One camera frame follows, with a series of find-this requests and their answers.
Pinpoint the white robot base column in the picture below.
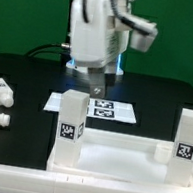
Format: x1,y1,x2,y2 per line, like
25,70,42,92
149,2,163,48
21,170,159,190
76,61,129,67
66,54,124,86

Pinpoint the white marker sheet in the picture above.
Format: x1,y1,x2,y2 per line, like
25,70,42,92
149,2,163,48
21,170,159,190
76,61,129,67
44,92,136,124

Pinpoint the black cable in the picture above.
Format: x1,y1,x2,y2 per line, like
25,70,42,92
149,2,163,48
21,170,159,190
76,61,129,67
24,39,73,64

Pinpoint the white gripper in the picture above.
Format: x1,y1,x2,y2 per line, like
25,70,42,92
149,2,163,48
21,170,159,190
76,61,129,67
70,0,129,97

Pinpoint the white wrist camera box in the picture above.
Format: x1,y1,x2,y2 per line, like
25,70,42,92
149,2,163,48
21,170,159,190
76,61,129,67
130,21,158,52

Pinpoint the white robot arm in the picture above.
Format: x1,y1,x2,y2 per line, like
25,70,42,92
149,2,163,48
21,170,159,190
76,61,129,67
70,0,130,99

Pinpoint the white desk tabletop tray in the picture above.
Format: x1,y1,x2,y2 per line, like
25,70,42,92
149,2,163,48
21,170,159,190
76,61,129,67
45,121,193,193

